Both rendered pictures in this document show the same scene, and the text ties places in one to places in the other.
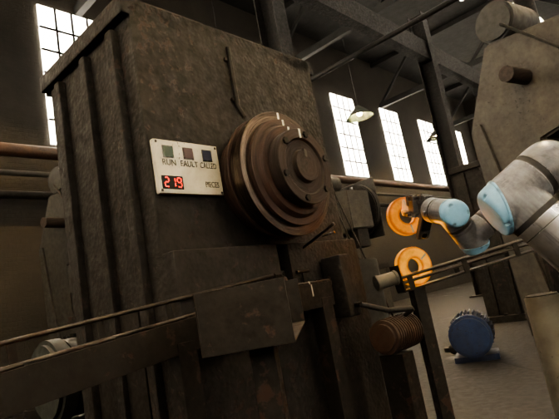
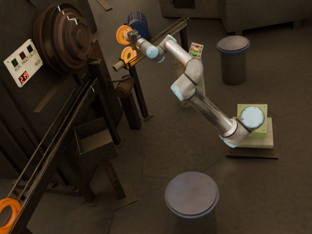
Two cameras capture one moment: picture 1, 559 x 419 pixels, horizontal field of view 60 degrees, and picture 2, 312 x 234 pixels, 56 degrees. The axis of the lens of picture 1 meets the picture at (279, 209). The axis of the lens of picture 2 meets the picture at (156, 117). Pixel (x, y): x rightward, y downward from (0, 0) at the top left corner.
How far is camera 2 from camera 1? 1.27 m
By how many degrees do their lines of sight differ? 53
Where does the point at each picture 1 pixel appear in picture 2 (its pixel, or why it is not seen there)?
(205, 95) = (12, 5)
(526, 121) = not seen: outside the picture
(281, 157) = (73, 45)
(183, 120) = (10, 34)
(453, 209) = (152, 52)
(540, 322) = (178, 73)
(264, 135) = (59, 31)
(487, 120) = not seen: outside the picture
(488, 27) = not seen: outside the picture
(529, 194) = (189, 91)
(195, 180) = (30, 67)
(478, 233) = (160, 56)
